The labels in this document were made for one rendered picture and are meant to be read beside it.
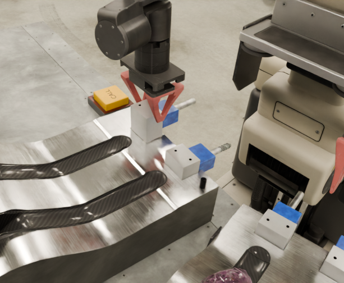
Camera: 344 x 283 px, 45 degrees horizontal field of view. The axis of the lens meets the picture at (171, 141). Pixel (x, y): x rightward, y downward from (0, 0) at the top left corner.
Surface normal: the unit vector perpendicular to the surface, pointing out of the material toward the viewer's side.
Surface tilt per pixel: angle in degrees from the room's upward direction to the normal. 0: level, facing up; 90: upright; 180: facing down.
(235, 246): 0
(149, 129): 88
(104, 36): 91
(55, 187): 21
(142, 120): 92
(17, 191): 27
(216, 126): 0
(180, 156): 0
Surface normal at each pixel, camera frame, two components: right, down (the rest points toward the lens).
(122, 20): 0.81, 0.30
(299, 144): -0.01, -0.70
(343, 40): -0.68, 0.43
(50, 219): 0.46, -0.82
